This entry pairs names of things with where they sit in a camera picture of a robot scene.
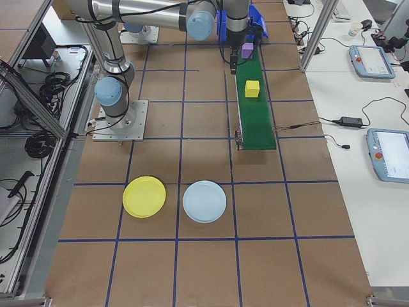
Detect purple foam block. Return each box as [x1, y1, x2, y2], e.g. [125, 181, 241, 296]
[241, 42, 256, 61]

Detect yellow foam block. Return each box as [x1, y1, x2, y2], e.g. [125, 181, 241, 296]
[244, 79, 261, 98]

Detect light blue round plate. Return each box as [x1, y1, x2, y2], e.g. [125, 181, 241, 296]
[182, 180, 228, 224]

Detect yellow round plate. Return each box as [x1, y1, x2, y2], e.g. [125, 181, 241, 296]
[122, 175, 167, 219]

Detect blue plastic bin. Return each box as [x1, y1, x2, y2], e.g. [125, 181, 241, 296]
[216, 3, 270, 43]

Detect green conveyor belt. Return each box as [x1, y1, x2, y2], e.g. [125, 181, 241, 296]
[233, 44, 278, 152]

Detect white side desk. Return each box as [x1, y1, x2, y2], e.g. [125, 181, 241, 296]
[282, 0, 409, 290]

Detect black power adapter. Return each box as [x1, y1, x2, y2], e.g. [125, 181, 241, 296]
[341, 116, 364, 127]

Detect blue grey teach pendant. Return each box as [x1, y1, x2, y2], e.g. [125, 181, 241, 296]
[348, 44, 397, 80]
[365, 127, 409, 184]

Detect black flat box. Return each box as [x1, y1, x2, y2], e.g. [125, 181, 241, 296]
[19, 22, 59, 68]

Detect aluminium post beside white desk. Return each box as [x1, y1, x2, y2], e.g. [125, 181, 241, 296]
[298, 0, 336, 74]

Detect red and black conveyor wires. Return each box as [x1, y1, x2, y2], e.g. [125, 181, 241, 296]
[274, 120, 321, 132]

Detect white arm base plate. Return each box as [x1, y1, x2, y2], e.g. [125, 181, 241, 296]
[119, 26, 160, 45]
[91, 99, 150, 142]

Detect black coiled cable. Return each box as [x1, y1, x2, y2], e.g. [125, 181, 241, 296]
[24, 130, 54, 160]
[38, 72, 77, 104]

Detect V-shaped metal bar frame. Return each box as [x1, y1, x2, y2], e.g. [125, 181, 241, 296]
[0, 0, 98, 300]

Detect black handle tool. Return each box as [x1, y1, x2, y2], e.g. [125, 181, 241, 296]
[7, 170, 35, 198]

